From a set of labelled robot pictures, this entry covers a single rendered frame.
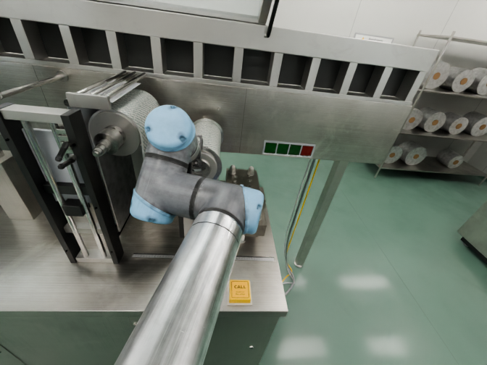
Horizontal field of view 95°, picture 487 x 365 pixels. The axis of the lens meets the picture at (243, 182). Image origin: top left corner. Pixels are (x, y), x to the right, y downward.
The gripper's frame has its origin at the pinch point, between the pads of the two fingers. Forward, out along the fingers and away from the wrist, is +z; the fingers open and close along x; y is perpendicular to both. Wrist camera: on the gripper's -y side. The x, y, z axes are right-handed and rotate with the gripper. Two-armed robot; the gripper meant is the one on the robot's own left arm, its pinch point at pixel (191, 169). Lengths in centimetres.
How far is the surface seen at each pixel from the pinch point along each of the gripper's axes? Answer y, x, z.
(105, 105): 13.9, 22.0, -10.3
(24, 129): 4.6, 36.6, -14.7
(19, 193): -10, 65, 23
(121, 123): 11.6, 20.5, -3.8
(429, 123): 113, -290, 195
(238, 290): -38.6, -17.2, 6.6
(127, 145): 6.3, 19.9, 0.7
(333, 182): 6, -81, 63
